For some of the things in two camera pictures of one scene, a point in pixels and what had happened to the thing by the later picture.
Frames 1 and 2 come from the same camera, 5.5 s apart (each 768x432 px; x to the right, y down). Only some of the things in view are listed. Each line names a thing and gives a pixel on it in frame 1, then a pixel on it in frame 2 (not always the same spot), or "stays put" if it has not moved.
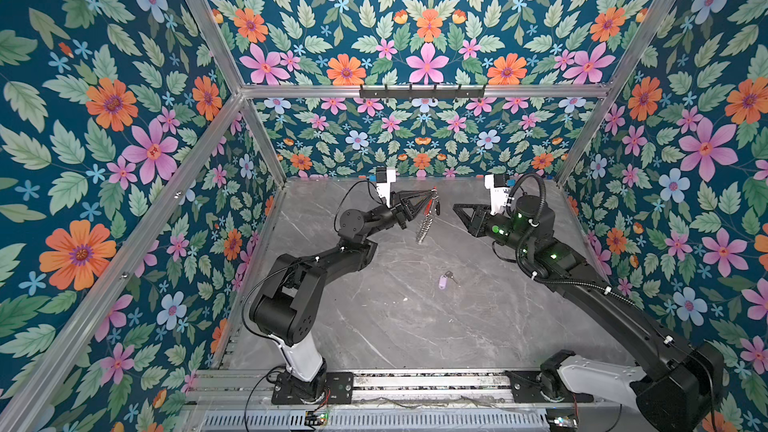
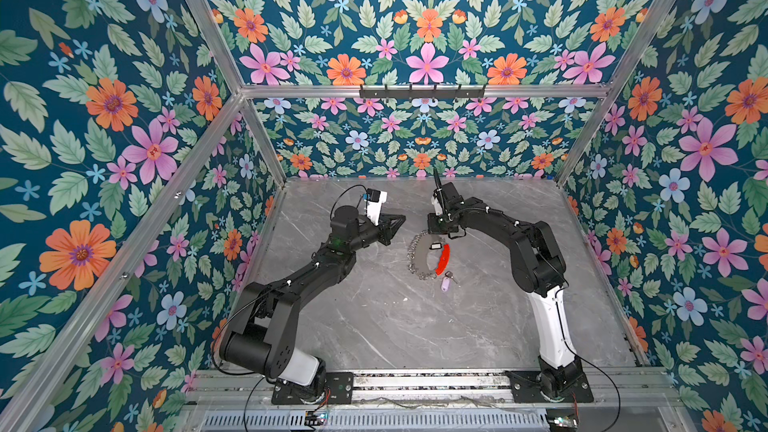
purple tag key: (443, 281) stays put
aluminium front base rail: (252, 391) stays put
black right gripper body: (481, 230) -> (439, 223)
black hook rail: (419, 94) stays put
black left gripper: (403, 211) -> (384, 232)
